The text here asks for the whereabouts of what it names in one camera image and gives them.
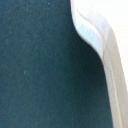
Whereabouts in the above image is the cream toy spatula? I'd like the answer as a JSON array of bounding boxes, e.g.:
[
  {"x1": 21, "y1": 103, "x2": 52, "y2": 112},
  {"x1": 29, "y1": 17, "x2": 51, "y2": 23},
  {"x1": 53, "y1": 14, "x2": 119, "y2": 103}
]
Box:
[{"x1": 70, "y1": 0, "x2": 128, "y2": 128}]

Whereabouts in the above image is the black table mat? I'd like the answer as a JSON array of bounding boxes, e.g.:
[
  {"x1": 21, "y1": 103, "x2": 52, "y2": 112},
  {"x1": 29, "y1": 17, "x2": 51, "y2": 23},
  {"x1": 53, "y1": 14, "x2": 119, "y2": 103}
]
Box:
[{"x1": 0, "y1": 0, "x2": 113, "y2": 128}]

